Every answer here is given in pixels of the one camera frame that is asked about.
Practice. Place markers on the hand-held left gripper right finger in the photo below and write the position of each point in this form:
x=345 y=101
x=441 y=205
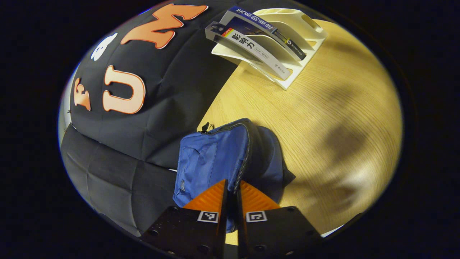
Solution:
x=240 y=223

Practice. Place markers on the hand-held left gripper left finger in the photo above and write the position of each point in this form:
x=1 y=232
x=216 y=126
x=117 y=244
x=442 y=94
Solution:
x=225 y=205

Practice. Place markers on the blue schoolbag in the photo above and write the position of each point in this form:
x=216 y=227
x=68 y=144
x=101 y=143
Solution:
x=208 y=158

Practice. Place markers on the grey portrait cover book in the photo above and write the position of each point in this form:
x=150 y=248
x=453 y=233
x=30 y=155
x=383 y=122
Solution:
x=262 y=54

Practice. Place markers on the blue cover book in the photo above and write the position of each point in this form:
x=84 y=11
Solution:
x=253 y=19

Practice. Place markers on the white bookshelf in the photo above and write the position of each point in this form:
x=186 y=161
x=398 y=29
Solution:
x=284 y=16

